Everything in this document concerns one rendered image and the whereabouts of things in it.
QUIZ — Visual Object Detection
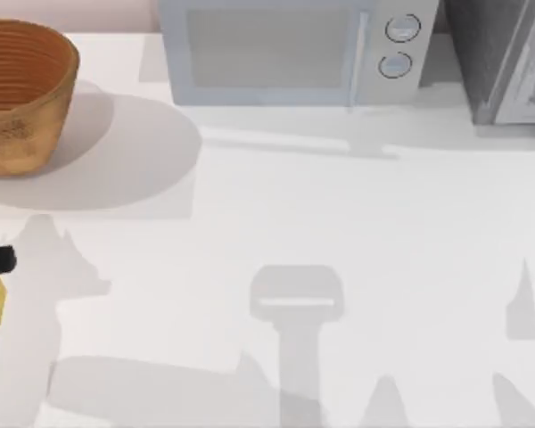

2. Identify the brown woven basket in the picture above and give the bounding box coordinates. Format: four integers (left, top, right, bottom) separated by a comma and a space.
0, 18, 81, 180

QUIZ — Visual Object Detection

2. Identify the microwave door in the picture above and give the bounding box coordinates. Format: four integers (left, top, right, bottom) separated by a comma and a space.
156, 0, 370, 108

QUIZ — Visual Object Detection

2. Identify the pale microwave oven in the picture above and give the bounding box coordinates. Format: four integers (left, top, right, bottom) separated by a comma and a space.
155, 0, 441, 109

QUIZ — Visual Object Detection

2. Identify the microwave knob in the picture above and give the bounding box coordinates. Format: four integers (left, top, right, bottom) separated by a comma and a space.
384, 12, 423, 44
377, 50, 414, 80

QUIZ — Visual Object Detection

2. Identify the microwave door handle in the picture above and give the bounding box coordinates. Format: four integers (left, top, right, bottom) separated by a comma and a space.
348, 11, 369, 111

